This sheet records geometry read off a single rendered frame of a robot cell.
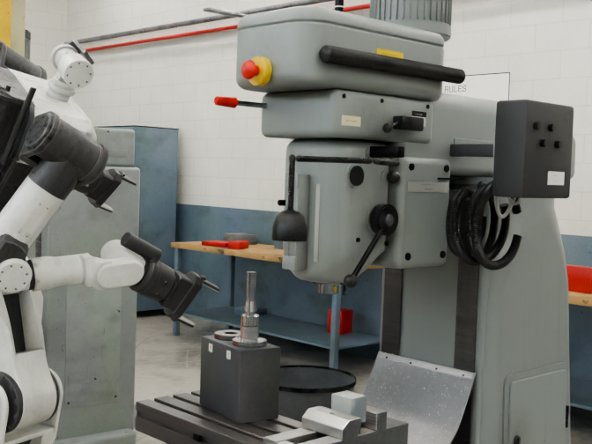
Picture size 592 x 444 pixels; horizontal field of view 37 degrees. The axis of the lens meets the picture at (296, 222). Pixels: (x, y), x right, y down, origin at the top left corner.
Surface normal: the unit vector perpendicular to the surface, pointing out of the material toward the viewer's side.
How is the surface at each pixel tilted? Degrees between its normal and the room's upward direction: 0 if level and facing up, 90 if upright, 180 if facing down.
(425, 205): 90
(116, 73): 90
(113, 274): 109
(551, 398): 88
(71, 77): 116
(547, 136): 90
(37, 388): 65
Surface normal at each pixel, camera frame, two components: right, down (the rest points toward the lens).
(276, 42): -0.73, 0.01
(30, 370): 0.81, -0.36
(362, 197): 0.69, 0.06
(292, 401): -0.25, 0.11
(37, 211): 0.49, 0.38
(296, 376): 0.19, 0.00
